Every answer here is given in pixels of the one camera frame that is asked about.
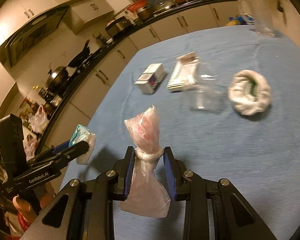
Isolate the black frying pan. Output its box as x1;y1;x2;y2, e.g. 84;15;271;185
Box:
67;39;90;68

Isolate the steel pot with lid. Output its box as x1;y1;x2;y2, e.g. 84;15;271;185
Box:
45;66;69;93

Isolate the white small carton box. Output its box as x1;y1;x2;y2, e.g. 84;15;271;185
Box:
134;63;167;94

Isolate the clear glass pitcher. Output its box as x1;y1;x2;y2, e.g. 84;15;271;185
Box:
238;0;275;37

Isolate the clear plastic wrapper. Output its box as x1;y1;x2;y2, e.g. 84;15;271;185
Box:
186;63;221;111

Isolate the red lidded cooking pot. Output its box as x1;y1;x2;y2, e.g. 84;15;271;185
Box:
127;0;153;22

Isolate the black range hood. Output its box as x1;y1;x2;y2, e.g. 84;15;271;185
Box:
5;5;70;69

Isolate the teal white tissue pack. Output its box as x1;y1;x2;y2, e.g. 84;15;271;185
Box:
68;124;97;165

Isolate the white plastic bag on counter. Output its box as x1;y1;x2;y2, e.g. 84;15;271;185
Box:
29;105;49;134

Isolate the blue table cloth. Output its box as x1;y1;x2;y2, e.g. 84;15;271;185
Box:
63;25;300;239

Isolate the pink knotted plastic bag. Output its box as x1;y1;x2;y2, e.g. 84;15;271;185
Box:
119;105;171;218

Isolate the white flat packet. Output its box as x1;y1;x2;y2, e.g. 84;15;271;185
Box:
166;51;199;92

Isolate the white knitted glove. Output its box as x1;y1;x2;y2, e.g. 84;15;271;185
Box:
228;70;272;116

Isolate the person's left hand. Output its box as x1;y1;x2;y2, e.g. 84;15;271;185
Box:
13;182;55;223

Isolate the black toaster appliance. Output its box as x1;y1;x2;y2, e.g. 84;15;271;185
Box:
106;16;133;37

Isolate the dark kettle on counter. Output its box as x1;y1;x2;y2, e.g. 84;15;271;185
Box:
95;33;107;47

